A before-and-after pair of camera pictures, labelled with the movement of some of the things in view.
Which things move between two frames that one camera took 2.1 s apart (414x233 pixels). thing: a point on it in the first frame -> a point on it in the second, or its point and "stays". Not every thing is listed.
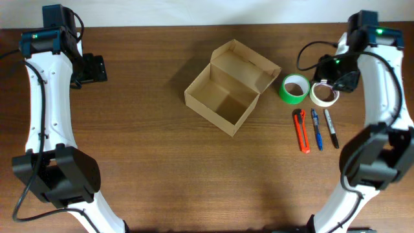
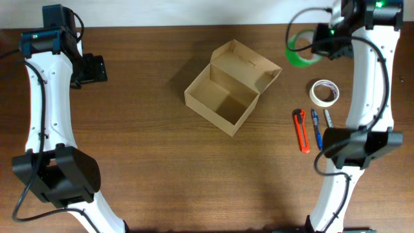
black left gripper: (96, 68) stays
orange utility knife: (301, 125) stays
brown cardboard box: (228, 91) stays
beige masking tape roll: (321, 102) stays
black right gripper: (322, 72) -> (317, 46)
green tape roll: (299, 79) -> (292, 55)
